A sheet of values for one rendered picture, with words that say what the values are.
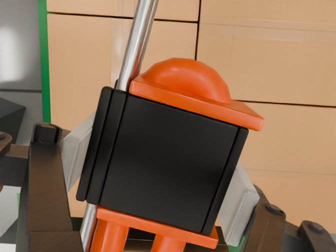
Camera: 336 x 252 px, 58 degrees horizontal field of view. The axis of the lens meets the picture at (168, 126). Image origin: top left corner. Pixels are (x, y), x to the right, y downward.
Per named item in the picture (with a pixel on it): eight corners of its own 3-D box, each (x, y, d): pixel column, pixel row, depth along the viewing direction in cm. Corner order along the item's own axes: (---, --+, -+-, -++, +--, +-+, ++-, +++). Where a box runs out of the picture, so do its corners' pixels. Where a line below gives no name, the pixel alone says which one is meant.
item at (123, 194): (206, 208, 23) (215, 251, 18) (111, 182, 22) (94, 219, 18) (244, 102, 21) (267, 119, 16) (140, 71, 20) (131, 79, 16)
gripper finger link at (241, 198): (246, 191, 14) (261, 196, 14) (223, 145, 21) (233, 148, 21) (224, 244, 15) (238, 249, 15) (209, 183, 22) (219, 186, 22)
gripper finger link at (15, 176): (38, 199, 13) (-35, 180, 12) (74, 156, 17) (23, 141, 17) (45, 167, 12) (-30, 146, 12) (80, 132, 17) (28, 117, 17)
